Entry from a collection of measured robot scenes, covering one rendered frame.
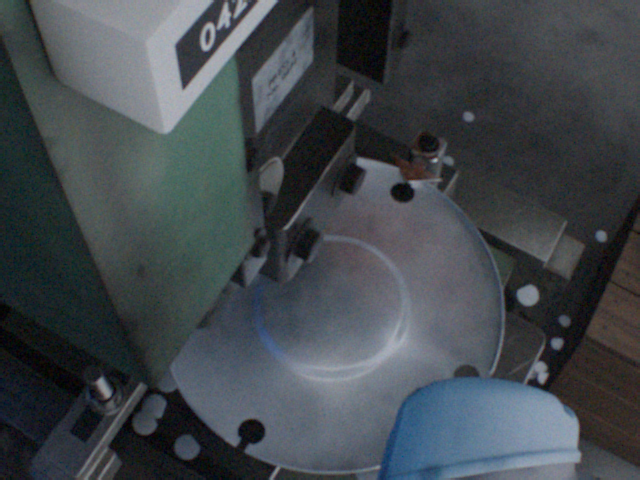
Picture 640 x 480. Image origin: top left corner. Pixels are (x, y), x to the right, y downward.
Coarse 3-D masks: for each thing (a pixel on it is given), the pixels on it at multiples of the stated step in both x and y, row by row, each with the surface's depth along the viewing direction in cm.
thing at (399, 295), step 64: (384, 192) 83; (320, 256) 79; (384, 256) 80; (448, 256) 80; (256, 320) 77; (320, 320) 76; (384, 320) 76; (448, 320) 77; (192, 384) 74; (256, 384) 74; (320, 384) 74; (384, 384) 74; (256, 448) 72; (320, 448) 72; (384, 448) 72
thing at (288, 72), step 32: (288, 0) 49; (320, 0) 54; (288, 32) 52; (320, 32) 57; (256, 64) 50; (288, 64) 54; (320, 64) 60; (256, 96) 52; (288, 96) 57; (320, 96) 63; (256, 128) 54; (288, 128) 60; (320, 128) 63; (352, 128) 63; (288, 160) 61; (320, 160) 62; (352, 160) 65; (288, 192) 60; (320, 192) 62; (352, 192) 65; (288, 224) 59; (320, 224) 66; (288, 256) 62; (224, 288) 65
